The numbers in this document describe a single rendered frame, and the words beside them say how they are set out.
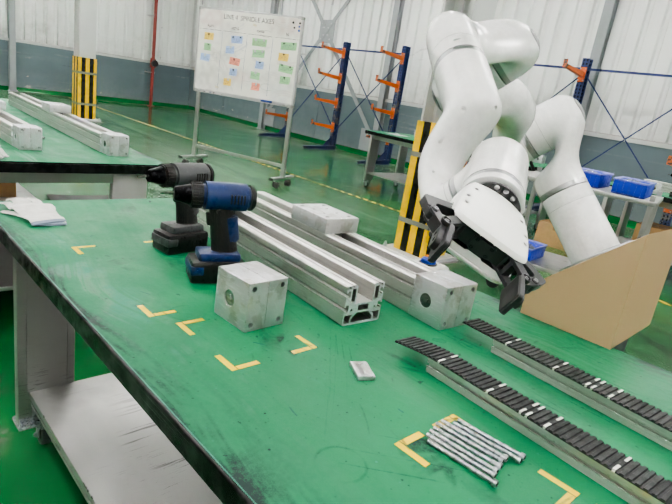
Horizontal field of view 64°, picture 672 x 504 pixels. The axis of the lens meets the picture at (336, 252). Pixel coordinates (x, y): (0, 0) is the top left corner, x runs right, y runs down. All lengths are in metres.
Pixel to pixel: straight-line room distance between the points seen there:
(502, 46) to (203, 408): 0.81
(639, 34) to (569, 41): 0.99
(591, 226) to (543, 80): 8.16
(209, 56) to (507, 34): 6.31
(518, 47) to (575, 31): 8.32
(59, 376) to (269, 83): 5.26
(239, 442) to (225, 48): 6.58
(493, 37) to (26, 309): 1.41
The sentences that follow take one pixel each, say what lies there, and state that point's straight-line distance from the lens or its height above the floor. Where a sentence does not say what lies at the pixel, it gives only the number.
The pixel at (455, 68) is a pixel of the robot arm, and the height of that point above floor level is 1.28.
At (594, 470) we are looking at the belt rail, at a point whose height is 0.79.
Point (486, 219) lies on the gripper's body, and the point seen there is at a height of 1.11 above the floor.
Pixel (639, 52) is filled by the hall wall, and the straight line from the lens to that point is 9.07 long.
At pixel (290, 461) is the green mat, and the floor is 0.78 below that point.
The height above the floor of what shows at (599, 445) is 0.81.
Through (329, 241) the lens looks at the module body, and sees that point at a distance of 1.39.
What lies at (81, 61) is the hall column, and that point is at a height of 1.03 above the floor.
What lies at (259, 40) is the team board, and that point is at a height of 1.64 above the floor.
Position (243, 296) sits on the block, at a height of 0.85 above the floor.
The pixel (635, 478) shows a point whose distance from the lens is 0.83.
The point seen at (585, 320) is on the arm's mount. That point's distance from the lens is 1.33.
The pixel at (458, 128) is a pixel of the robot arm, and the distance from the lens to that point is 0.86.
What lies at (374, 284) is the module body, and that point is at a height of 0.86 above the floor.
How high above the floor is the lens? 1.22
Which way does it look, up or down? 16 degrees down
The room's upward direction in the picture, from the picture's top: 9 degrees clockwise
